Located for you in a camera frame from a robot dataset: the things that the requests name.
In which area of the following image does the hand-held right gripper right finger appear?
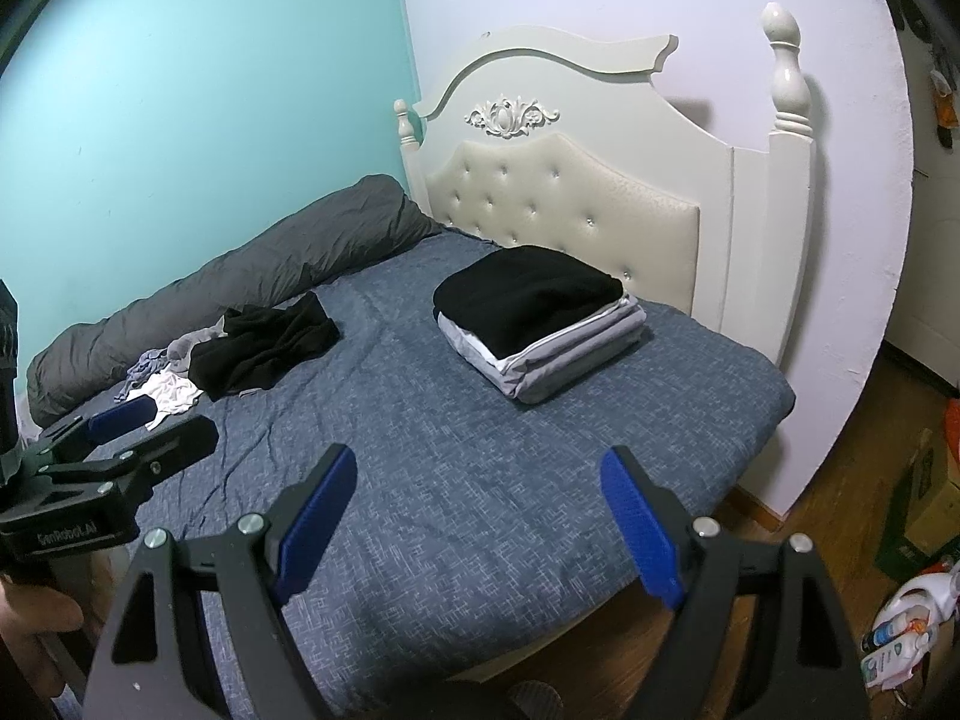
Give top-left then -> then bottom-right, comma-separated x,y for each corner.
600,444 -> 871,720

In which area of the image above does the crumpled black garment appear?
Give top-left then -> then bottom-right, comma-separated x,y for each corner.
187,291 -> 340,402

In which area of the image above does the white spray bottle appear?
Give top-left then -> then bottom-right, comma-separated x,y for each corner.
889,561 -> 960,620

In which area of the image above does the orange hanging ornament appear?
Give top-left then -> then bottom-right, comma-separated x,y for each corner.
928,67 -> 955,147

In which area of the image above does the person's left hand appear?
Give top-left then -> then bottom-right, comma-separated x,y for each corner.
0,574 -> 85,698

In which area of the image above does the cream tufted headboard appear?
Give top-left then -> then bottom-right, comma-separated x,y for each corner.
394,4 -> 818,372

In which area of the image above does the black sweater with white trim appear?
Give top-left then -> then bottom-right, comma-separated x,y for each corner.
433,246 -> 626,357

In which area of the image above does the white door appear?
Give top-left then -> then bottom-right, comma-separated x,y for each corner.
885,15 -> 960,391

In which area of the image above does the blue-grey crumpled garment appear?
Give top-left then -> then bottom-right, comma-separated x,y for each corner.
112,349 -> 177,402

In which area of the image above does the folded light grey garment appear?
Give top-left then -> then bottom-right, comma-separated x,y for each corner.
450,300 -> 647,406

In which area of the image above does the white tube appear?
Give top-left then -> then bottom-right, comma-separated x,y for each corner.
861,641 -> 931,691
861,611 -> 935,653

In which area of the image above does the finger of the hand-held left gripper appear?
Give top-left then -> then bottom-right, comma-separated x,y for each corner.
45,414 -> 220,500
34,399 -> 158,470

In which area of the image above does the orange object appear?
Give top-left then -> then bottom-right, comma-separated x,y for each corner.
942,397 -> 960,482

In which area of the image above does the grey round object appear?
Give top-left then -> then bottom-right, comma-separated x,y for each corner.
506,679 -> 565,720

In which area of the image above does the black hanging object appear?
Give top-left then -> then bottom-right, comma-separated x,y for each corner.
891,0 -> 932,40

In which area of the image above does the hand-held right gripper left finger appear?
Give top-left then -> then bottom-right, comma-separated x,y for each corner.
85,444 -> 356,720

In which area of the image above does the grey hooded garment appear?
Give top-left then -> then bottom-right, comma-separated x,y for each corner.
166,319 -> 227,376

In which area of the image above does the green and brown cardboard box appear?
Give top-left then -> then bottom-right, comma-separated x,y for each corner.
874,427 -> 960,578

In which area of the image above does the dark grey rolled duvet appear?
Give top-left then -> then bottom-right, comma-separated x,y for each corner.
26,174 -> 443,428

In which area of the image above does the white t-shirt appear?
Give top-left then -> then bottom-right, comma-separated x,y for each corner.
124,371 -> 203,432

